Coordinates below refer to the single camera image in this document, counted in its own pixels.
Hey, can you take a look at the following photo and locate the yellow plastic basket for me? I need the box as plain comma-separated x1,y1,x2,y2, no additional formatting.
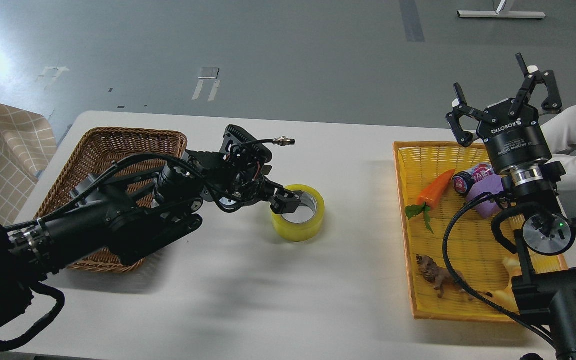
393,141,569,323

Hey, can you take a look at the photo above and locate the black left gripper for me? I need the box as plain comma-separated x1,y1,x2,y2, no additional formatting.
233,175,301,215

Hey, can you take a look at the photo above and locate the beige checkered cloth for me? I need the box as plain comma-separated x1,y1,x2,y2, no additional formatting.
0,104,57,225

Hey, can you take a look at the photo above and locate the yellow tape roll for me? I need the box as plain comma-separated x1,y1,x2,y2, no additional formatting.
270,184,326,242

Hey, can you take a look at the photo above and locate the brown wicker basket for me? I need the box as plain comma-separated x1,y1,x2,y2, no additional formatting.
35,127,188,274

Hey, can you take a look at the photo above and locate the yellow toy croissant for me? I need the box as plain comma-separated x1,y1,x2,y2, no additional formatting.
484,254,522,313

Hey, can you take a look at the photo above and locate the orange toy carrot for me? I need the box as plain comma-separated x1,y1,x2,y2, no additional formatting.
404,169,455,234

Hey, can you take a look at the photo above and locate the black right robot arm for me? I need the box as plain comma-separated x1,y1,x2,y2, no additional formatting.
441,54,576,360

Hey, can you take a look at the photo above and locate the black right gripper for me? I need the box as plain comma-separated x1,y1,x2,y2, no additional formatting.
445,53,564,176

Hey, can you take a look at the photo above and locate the white metal stand base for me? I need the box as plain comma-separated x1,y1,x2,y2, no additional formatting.
456,0,547,20

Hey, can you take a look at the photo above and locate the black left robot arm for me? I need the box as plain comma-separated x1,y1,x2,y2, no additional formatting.
0,124,303,353

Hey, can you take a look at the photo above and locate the purple sponge block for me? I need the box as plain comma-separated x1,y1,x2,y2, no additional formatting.
466,177,506,220

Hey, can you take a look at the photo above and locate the brown toy lion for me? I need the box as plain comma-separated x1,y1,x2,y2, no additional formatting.
414,254,474,302

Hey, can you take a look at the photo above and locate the small dark can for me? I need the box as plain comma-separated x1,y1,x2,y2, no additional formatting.
452,162,494,196

